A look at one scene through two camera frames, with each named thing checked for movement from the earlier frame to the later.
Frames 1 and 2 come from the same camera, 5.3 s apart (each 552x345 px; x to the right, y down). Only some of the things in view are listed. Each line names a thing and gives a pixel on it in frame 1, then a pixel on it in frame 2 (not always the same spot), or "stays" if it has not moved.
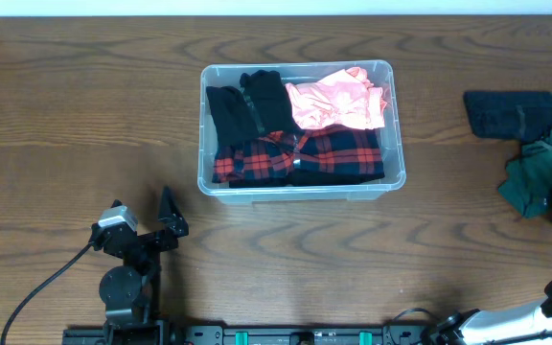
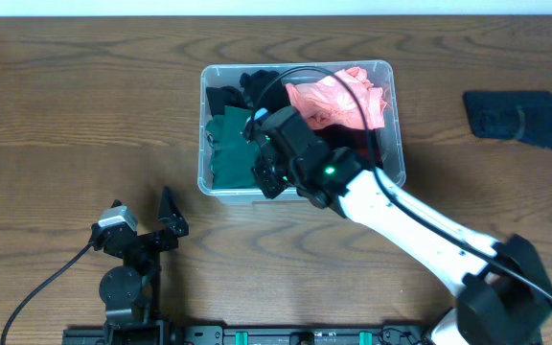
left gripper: (173, 229) stays
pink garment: (345, 98) stays
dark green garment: (544, 169) -> (233, 154)
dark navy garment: (518, 116) stays
